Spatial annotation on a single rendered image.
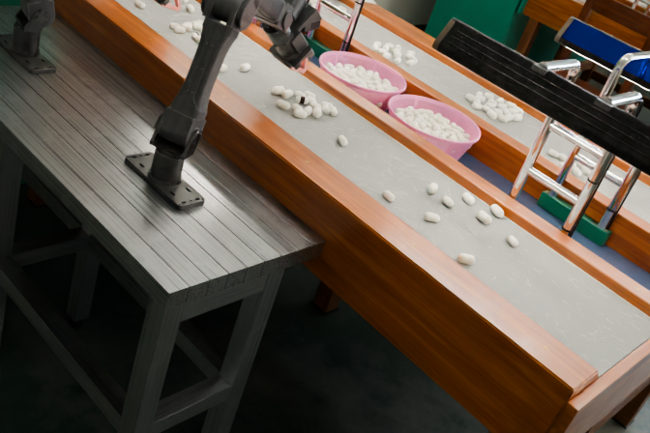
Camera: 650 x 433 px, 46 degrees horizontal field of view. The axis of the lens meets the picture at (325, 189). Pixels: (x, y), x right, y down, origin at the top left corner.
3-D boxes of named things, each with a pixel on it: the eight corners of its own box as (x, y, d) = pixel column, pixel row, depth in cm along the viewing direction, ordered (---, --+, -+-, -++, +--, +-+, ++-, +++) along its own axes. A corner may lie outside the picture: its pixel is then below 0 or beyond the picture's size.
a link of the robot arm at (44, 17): (40, -4, 190) (16, -6, 187) (50, 11, 185) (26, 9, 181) (37, 20, 193) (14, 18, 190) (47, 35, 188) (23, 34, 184)
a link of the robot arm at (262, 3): (265, -5, 180) (222, -49, 150) (299, 10, 179) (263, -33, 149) (243, 43, 181) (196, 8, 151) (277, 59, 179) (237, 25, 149)
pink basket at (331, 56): (377, 130, 215) (389, 101, 211) (295, 92, 221) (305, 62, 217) (407, 106, 238) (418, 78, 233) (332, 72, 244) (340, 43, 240)
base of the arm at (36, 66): (21, 8, 195) (-6, 8, 190) (61, 42, 185) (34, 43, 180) (17, 37, 199) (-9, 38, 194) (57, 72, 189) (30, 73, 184)
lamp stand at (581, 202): (519, 286, 167) (617, 103, 146) (450, 235, 177) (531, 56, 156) (561, 266, 180) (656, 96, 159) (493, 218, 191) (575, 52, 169)
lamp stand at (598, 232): (600, 246, 195) (692, 88, 174) (536, 203, 206) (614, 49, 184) (631, 231, 209) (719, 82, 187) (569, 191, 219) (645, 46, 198)
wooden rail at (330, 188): (527, 465, 135) (574, 389, 126) (36, 27, 230) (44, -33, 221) (559, 438, 144) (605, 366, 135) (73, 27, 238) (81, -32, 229)
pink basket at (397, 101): (429, 180, 199) (443, 148, 194) (358, 129, 213) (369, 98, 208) (486, 164, 218) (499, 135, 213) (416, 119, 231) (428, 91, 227)
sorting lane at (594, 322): (594, 385, 137) (600, 376, 136) (79, -16, 231) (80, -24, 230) (659, 334, 158) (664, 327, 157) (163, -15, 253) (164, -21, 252)
